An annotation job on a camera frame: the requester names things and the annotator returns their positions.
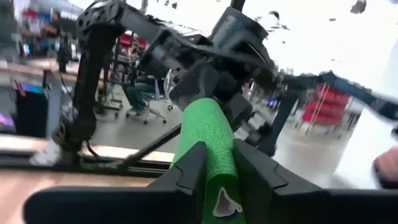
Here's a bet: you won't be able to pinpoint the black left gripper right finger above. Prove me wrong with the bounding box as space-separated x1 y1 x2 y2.
233 139 398 224

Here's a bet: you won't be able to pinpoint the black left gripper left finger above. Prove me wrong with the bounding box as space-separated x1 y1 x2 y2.
23 141 208 224

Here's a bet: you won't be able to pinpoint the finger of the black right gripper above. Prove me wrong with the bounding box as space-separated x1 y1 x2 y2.
223 91 252 131
169 62 220 111

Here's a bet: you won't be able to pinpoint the long green bandage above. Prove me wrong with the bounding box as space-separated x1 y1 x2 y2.
170 98 246 224

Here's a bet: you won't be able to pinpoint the black rack with grey panels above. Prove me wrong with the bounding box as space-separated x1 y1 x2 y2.
236 110 272 147

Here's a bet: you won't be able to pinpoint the black bent tube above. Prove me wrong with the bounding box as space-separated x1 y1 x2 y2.
266 70 398 158

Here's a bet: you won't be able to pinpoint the red storage bins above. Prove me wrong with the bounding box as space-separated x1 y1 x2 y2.
301 83 352 126
118 32 149 49

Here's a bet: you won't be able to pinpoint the white office chair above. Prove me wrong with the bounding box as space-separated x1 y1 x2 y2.
126 71 169 126

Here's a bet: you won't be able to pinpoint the person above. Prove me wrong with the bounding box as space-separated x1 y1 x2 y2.
40 11 65 58
124 40 158 114

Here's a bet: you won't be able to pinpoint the black aluminium rig frame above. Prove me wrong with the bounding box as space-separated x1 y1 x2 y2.
0 124 184 179

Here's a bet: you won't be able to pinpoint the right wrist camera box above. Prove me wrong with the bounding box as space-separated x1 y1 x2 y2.
211 6 270 60

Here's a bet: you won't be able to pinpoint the silver corner bracket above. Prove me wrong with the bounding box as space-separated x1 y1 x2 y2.
29 139 62 166

